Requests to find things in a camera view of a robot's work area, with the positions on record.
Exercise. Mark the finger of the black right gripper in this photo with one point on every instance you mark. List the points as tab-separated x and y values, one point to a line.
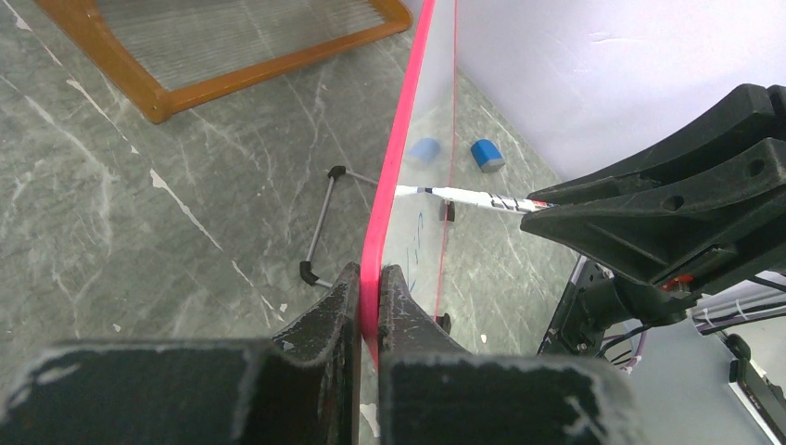
719	226
744	117

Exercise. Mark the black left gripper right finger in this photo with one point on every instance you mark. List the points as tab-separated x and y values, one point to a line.
434	391

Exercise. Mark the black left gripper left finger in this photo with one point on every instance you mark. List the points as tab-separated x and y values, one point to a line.
300	386

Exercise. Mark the white blue whiteboard marker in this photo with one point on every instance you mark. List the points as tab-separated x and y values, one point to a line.
482	200

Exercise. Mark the pink framed whiteboard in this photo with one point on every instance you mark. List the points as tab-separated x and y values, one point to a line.
411	231

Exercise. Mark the black whiteboard foot clip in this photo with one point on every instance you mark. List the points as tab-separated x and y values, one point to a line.
444	322
446	211

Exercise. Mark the blue eraser on table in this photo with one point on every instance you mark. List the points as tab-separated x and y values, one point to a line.
487	156

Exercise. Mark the orange wooden shelf rack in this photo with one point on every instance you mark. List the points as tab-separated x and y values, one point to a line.
169	56

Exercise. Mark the grey wire whiteboard stand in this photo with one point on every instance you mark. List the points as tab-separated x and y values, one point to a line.
332	239

